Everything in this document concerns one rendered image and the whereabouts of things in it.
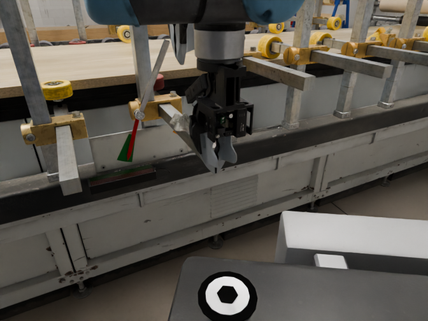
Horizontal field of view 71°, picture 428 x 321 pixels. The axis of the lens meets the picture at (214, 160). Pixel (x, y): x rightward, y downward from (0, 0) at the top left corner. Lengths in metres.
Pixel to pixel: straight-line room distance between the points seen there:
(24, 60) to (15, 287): 0.90
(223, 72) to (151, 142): 0.45
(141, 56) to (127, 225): 0.75
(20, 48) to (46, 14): 7.19
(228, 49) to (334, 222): 0.31
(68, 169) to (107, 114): 0.47
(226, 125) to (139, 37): 0.38
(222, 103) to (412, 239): 0.32
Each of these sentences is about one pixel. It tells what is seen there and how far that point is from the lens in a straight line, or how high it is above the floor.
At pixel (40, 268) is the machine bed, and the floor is 0.20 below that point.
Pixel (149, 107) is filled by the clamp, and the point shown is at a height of 0.86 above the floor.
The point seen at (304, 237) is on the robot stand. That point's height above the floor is 0.99.
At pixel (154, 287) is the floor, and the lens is 1.44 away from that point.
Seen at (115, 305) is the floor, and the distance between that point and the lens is 1.42.
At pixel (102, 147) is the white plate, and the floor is 0.77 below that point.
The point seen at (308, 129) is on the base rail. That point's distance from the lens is 1.12.
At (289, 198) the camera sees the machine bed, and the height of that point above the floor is 0.17.
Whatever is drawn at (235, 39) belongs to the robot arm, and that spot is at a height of 1.06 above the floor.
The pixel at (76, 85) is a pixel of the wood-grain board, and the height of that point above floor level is 0.89.
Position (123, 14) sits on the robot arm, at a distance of 0.32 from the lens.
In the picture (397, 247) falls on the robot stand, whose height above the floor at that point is 0.99.
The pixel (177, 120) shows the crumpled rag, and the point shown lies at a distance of 0.69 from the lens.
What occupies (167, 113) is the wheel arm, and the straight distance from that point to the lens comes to 0.75.
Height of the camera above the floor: 1.11
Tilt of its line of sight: 29 degrees down
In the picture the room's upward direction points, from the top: straight up
